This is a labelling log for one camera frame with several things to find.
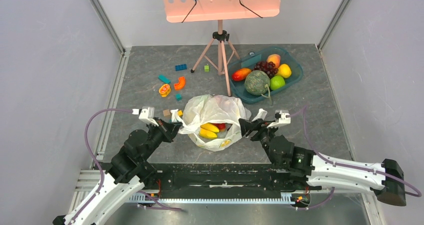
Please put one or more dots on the brown wooden cube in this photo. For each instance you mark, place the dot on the brown wooden cube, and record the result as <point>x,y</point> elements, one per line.
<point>166,113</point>

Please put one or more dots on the dark red grape bunch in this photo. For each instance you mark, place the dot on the dark red grape bunch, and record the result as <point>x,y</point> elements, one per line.
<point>269,68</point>

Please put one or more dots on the green netted melon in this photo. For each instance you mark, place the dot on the green netted melon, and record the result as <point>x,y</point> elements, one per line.
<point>258,85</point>

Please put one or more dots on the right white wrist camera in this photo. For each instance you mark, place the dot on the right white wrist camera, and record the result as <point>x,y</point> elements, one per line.
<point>282,118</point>

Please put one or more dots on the yellow banana fake fruit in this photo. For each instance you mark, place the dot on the yellow banana fake fruit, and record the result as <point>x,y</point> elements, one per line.
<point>209,131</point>

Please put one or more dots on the blue lego brick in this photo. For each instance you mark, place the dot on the blue lego brick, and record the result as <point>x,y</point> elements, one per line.
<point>180,67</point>

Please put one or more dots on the orange slice toy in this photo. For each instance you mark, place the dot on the orange slice toy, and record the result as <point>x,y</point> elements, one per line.
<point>164,90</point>

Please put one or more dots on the orange curved block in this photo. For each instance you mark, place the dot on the orange curved block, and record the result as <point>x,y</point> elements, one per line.
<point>181,82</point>

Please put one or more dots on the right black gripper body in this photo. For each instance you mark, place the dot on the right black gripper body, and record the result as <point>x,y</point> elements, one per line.
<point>255,129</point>

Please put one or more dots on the white plastic bag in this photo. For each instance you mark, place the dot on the white plastic bag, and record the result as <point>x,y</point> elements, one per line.
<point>217,109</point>

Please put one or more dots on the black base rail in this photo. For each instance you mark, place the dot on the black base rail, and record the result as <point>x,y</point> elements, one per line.
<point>221,181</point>

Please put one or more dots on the yellow lemon fake fruit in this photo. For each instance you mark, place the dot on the yellow lemon fake fruit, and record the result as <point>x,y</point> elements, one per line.
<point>284,71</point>

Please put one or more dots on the red orange mango fake fruit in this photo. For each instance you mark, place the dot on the red orange mango fake fruit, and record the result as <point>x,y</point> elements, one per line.
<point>241,74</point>

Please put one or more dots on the teal flat block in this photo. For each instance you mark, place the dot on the teal flat block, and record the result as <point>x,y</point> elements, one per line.
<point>164,79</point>

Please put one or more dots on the small teal cube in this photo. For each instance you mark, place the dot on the small teal cube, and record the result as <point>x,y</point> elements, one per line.
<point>178,97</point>

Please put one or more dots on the pink music stand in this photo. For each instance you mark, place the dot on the pink music stand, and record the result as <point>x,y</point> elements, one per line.
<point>220,50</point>

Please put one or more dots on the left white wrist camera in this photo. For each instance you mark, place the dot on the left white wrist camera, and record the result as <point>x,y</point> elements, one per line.
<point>146,115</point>

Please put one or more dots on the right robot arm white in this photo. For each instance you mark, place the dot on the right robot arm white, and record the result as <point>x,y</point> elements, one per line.
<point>315,169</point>

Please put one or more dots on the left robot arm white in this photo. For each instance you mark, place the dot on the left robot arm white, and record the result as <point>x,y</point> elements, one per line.
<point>127,173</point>

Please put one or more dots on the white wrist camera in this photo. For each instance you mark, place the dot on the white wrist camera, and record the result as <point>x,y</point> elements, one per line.
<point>282,118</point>
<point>146,115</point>

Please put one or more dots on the peach fake fruit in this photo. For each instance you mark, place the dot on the peach fake fruit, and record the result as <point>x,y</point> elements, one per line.
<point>275,59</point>

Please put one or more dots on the red fake fruit in bag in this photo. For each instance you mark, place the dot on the red fake fruit in bag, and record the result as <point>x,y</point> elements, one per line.
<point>221,126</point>

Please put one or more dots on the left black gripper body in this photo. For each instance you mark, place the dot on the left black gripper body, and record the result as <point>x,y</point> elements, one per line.
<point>158,134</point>

